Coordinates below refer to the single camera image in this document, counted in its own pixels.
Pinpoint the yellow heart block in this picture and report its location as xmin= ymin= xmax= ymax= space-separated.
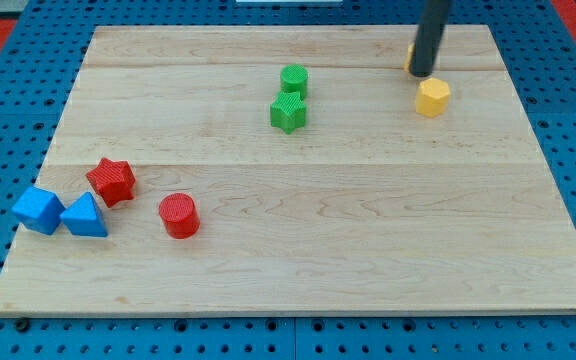
xmin=403 ymin=43 xmax=415 ymax=75

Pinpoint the green star block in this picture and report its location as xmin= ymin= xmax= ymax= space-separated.
xmin=270 ymin=92 xmax=307 ymax=134

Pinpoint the light wooden board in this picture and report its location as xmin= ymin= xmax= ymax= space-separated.
xmin=0 ymin=25 xmax=576 ymax=318

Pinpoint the green cylinder block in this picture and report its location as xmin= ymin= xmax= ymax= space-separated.
xmin=280 ymin=64 xmax=309 ymax=99

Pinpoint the red cylinder block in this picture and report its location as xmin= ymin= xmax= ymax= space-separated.
xmin=158 ymin=193 xmax=200 ymax=239

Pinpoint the yellow hexagon block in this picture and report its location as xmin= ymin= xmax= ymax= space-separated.
xmin=414 ymin=78 xmax=451 ymax=118

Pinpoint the red star block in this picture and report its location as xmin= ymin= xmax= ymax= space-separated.
xmin=86 ymin=158 xmax=136 ymax=208

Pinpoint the blue triangle block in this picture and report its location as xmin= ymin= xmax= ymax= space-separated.
xmin=60 ymin=192 xmax=108 ymax=237

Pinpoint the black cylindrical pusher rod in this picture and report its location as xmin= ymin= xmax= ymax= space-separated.
xmin=409 ymin=0 xmax=452 ymax=78

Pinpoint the blue cube block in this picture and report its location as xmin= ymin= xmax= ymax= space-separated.
xmin=11 ymin=186 xmax=65 ymax=235

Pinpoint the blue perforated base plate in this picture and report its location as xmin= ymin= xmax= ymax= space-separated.
xmin=0 ymin=0 xmax=576 ymax=359

